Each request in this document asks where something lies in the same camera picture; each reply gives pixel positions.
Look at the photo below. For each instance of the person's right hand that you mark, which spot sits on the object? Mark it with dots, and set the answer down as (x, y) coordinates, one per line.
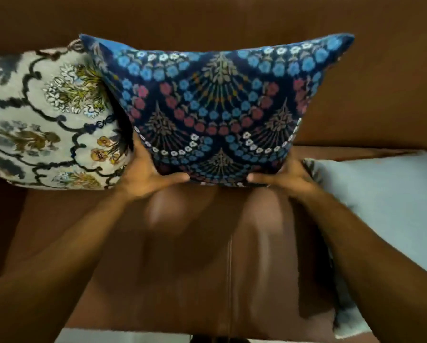
(292, 176)

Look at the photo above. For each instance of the person's left hand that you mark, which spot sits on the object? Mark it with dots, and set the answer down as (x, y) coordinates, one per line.
(140, 175)

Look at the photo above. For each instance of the person's right thumb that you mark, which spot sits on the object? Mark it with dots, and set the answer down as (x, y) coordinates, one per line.
(265, 178)

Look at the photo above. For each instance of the person's left thumb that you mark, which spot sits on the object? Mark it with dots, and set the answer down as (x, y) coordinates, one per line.
(172, 179)

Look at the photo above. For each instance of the blue floral patterned cushion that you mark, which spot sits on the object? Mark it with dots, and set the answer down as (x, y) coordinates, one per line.
(217, 114)

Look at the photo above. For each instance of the person's left forearm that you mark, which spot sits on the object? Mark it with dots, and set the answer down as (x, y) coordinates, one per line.
(53, 267)

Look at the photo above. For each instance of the person's right forearm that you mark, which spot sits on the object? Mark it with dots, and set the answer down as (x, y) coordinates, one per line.
(374, 267)

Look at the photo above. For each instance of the brown leather sofa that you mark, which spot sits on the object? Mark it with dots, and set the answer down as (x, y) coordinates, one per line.
(213, 228)

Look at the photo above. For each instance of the light grey cushion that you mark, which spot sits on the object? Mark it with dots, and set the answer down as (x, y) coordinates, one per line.
(381, 217)

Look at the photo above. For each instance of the cream floral patterned cushion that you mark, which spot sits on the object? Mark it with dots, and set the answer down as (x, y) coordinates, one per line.
(49, 121)

